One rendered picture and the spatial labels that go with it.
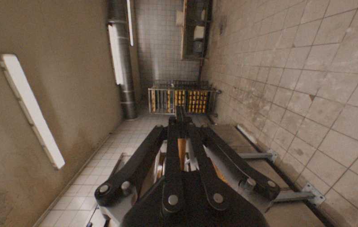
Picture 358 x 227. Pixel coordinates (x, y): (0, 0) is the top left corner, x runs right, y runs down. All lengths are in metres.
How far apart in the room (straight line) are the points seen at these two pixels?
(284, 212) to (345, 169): 0.52
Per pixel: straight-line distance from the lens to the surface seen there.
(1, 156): 1.74
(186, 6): 4.55
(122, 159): 2.35
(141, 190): 1.90
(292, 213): 1.43
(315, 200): 1.63
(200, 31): 4.61
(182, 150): 0.33
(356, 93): 1.38
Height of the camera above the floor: 1.21
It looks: 4 degrees down
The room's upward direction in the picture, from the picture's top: 89 degrees counter-clockwise
